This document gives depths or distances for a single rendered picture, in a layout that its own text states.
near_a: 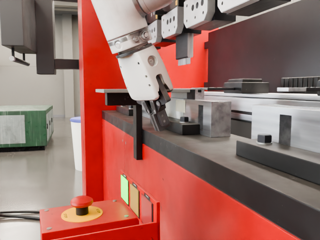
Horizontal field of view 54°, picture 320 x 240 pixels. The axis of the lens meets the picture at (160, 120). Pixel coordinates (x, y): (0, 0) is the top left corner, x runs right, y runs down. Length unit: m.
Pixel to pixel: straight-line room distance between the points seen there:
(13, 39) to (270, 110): 1.62
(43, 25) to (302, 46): 1.70
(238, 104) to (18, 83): 10.72
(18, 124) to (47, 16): 3.20
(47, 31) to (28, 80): 9.23
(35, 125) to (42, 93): 6.21
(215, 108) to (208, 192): 0.29
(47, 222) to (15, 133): 4.85
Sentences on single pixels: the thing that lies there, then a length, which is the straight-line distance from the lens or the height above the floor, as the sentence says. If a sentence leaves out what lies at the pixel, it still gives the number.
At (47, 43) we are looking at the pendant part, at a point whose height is 1.31.
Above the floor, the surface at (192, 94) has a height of 0.98.
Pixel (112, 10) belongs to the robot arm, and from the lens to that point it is 0.60.
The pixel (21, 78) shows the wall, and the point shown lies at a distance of 11.63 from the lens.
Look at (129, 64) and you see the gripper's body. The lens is 0.62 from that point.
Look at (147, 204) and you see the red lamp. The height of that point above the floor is 0.83.
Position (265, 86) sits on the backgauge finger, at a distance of 1.15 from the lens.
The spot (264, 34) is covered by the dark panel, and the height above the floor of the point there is 1.25.
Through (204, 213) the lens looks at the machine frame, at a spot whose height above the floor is 0.77.
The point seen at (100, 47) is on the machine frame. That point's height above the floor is 1.23.
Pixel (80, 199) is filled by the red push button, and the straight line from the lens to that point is 0.59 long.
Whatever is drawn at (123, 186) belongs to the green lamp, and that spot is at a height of 0.81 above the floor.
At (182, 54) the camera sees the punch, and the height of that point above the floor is 1.11.
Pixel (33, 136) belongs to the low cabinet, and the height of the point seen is 0.23.
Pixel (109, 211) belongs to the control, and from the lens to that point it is 0.61.
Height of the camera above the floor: 1.00
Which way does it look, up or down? 6 degrees down
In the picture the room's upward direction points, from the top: straight up
